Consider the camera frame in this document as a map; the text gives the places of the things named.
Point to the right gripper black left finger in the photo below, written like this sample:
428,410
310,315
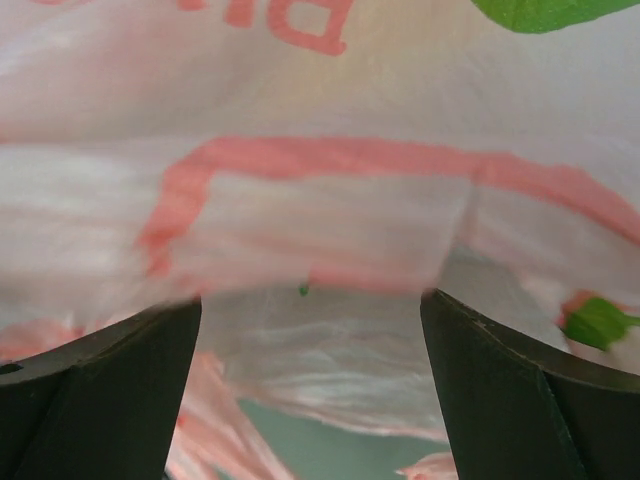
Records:
94,403

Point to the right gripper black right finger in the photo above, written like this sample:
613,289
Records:
517,408

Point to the pink translucent plastic bag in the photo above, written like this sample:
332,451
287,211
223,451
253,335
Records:
308,169

